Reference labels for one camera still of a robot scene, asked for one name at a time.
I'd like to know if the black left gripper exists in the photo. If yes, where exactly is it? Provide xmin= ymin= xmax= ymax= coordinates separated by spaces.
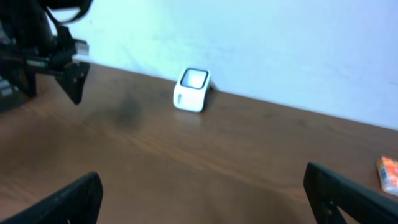
xmin=1 ymin=26 xmax=90 ymax=105

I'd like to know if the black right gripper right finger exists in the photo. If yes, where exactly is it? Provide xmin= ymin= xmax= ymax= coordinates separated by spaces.
xmin=303 ymin=162 xmax=397 ymax=223

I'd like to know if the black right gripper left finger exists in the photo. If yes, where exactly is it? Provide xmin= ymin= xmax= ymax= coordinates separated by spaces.
xmin=1 ymin=172 xmax=103 ymax=224

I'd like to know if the small orange tissue packet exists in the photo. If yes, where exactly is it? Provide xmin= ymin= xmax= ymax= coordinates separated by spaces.
xmin=377 ymin=156 xmax=398 ymax=196

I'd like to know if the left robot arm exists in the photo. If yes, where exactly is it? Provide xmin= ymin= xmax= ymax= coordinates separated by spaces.
xmin=1 ymin=0 xmax=93 ymax=111

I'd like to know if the white barcode scanner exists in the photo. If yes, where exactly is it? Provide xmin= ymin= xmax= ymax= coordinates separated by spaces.
xmin=173 ymin=68 xmax=211 ymax=113

